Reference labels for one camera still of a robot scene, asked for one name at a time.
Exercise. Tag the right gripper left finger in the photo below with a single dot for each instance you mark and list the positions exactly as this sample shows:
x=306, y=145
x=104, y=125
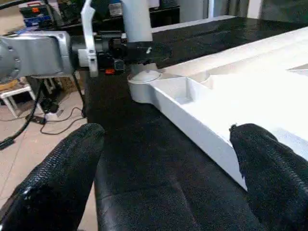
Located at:
x=53, y=183

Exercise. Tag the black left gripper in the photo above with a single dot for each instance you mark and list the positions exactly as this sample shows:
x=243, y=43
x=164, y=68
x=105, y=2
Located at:
x=103, y=50

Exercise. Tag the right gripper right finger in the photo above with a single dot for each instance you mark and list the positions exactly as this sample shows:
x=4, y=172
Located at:
x=274, y=178

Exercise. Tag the white plastic table leg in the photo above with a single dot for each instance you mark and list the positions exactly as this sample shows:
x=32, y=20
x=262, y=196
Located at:
x=137, y=19

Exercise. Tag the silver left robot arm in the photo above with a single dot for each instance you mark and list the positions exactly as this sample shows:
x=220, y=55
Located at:
x=29, y=55

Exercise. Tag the black work mat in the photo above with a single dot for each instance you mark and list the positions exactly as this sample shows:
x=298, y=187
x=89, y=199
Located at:
x=144, y=168

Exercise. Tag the blue plastic crate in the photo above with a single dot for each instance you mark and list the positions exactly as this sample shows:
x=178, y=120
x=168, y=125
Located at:
x=37, y=14

